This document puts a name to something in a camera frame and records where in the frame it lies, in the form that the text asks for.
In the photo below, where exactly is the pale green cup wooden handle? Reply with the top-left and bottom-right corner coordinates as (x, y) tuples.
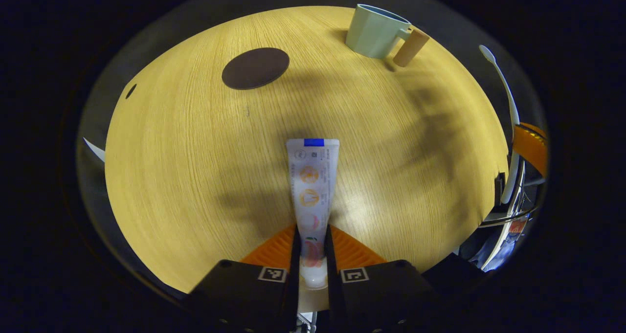
(346, 4), (431, 67)

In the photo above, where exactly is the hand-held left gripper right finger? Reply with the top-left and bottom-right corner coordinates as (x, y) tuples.
(325, 224), (442, 333)

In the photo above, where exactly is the dark brown round coaster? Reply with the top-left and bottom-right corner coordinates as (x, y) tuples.
(222, 47), (290, 90)

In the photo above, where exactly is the white toothpaste tube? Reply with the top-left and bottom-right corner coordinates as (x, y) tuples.
(286, 138), (340, 290)

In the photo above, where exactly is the white toothbrush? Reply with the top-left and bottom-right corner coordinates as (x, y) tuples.
(479, 44), (520, 204)

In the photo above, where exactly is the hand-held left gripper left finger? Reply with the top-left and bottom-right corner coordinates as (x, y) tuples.
(186, 224), (300, 333)

